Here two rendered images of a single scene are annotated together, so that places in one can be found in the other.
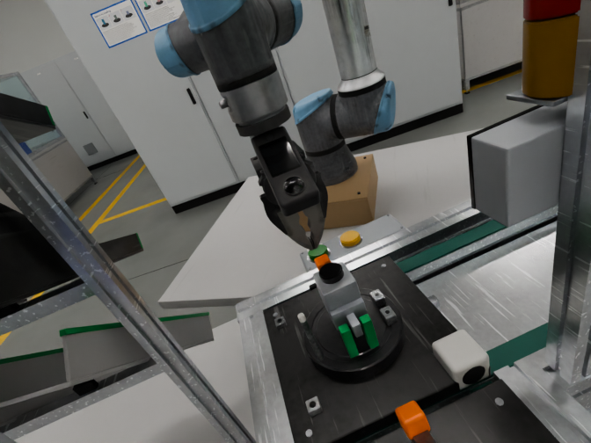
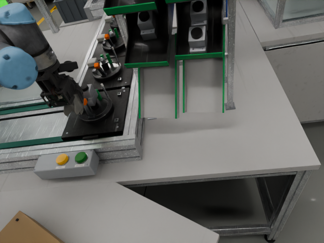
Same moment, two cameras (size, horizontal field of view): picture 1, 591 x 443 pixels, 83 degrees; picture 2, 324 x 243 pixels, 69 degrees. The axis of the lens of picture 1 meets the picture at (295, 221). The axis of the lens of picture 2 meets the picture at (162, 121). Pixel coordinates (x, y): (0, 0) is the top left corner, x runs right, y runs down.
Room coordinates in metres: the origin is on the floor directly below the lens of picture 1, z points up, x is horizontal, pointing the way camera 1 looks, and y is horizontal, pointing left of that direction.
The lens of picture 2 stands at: (0.96, 0.42, 1.58)
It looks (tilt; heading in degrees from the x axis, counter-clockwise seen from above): 47 degrees down; 197
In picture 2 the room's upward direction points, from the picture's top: 17 degrees counter-clockwise
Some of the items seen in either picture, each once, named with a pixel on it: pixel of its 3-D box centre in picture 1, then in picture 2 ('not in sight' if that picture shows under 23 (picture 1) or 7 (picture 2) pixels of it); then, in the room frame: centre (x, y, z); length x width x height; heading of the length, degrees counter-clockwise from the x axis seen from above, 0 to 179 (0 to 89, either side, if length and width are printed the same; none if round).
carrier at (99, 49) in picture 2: not in sight; (113, 37); (-0.18, -0.05, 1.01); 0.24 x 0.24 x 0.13; 4
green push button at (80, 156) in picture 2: (318, 254); (81, 157); (0.54, -0.02, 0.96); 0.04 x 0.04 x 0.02
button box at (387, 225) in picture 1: (353, 251); (67, 164); (0.54, -0.09, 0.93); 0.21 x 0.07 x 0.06; 94
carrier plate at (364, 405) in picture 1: (354, 337); (98, 112); (0.32, -0.02, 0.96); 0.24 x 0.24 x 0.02; 4
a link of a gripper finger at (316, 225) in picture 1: (310, 215); (68, 108); (0.44, -0.03, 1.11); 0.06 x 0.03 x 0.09; 4
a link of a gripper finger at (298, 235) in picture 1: (292, 223); (77, 107); (0.44, 0.01, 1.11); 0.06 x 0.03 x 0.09; 4
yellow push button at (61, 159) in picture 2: (350, 240); (62, 159); (0.54, -0.09, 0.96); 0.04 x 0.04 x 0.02
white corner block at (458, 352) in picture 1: (460, 359); not in sight; (0.23, -0.12, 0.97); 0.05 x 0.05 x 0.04; 4
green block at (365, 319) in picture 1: (368, 331); not in sight; (0.28, -0.03, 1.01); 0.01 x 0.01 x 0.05; 4
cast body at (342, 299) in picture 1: (339, 294); (88, 92); (0.31, -0.02, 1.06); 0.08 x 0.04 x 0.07; 4
